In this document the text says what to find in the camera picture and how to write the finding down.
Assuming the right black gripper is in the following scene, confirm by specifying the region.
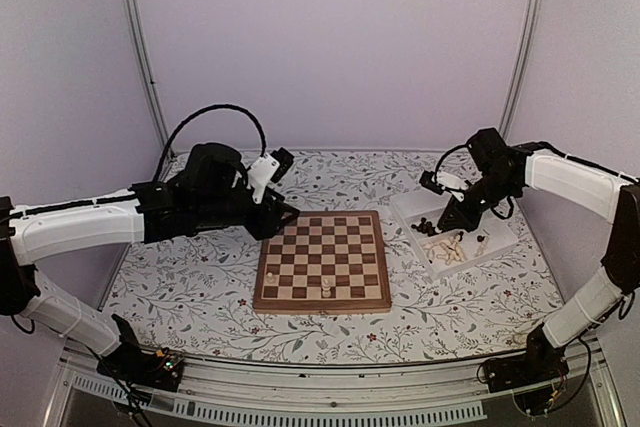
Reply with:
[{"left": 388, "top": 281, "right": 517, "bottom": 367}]
[{"left": 437, "top": 173, "right": 518, "bottom": 234}]

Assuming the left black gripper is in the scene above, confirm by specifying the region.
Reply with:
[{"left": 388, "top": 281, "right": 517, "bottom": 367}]
[{"left": 195, "top": 177, "right": 300, "bottom": 240}]

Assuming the wooden chess board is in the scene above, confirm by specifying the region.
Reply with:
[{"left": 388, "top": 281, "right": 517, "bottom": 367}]
[{"left": 253, "top": 210, "right": 392, "bottom": 315}]

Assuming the white chess king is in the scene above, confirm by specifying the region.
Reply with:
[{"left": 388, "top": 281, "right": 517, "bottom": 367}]
[{"left": 321, "top": 277, "right": 333, "bottom": 298}]

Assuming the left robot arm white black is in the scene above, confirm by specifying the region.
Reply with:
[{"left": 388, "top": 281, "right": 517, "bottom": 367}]
[{"left": 1, "top": 143, "right": 299, "bottom": 381}]

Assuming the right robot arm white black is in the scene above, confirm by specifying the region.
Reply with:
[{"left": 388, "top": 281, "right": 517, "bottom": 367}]
[{"left": 420, "top": 128, "right": 639, "bottom": 383}]

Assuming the pile of white chess pieces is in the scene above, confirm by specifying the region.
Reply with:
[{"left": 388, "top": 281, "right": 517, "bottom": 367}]
[{"left": 421, "top": 231, "right": 467, "bottom": 266}]

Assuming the pile of dark chess pieces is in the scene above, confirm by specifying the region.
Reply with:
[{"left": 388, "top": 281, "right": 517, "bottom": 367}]
[{"left": 411, "top": 217, "right": 438, "bottom": 237}]

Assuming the white piece in right slot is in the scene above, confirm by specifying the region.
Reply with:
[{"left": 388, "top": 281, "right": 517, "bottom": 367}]
[{"left": 476, "top": 238, "right": 488, "bottom": 256}]

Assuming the white divided tray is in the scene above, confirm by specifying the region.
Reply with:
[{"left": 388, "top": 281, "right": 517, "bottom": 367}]
[{"left": 389, "top": 189, "right": 518, "bottom": 280}]

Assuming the floral table mat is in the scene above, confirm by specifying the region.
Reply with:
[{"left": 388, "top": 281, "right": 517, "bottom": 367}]
[{"left": 102, "top": 149, "right": 566, "bottom": 366}]

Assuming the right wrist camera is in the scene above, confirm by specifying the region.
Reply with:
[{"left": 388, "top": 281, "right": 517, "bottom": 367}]
[{"left": 419, "top": 170, "right": 443, "bottom": 195}]

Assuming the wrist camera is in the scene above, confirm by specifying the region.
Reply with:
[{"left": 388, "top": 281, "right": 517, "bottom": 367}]
[
  {"left": 419, "top": 170, "right": 443, "bottom": 195},
  {"left": 248, "top": 147, "right": 294, "bottom": 204}
]

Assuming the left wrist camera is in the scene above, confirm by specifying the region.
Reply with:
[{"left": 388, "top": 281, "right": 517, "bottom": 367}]
[{"left": 248, "top": 147, "right": 294, "bottom": 204}]

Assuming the right wrist cable loop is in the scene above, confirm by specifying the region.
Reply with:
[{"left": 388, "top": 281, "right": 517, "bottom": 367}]
[{"left": 433, "top": 143, "right": 476, "bottom": 193}]

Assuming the wrist cable loop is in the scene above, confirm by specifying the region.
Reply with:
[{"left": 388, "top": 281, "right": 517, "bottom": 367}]
[
  {"left": 433, "top": 143, "right": 476, "bottom": 193},
  {"left": 154, "top": 103, "right": 269, "bottom": 183}
]

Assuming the left wrist cable loop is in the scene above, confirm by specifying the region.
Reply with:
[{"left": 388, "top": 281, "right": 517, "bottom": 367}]
[{"left": 154, "top": 103, "right": 269, "bottom": 183}]

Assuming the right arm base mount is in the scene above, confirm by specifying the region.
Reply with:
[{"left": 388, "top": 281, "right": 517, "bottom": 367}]
[{"left": 478, "top": 342, "right": 569, "bottom": 416}]

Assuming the front aluminium rail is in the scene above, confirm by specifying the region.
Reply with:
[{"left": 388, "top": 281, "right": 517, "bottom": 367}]
[{"left": 43, "top": 337, "right": 628, "bottom": 426}]

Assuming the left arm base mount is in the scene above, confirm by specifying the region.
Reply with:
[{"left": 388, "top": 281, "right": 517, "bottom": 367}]
[{"left": 97, "top": 344, "right": 184, "bottom": 392}]

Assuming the right aluminium frame post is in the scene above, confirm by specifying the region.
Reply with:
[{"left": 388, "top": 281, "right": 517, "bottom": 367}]
[{"left": 498, "top": 0, "right": 543, "bottom": 139}]

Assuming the aluminium frame post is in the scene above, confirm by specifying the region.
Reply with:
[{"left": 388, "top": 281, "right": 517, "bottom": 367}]
[
  {"left": 498, "top": 0, "right": 543, "bottom": 139},
  {"left": 122, "top": 0, "right": 169, "bottom": 148}
]

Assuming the left aluminium frame post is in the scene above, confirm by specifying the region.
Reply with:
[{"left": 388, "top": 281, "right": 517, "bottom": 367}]
[{"left": 122, "top": 0, "right": 169, "bottom": 148}]

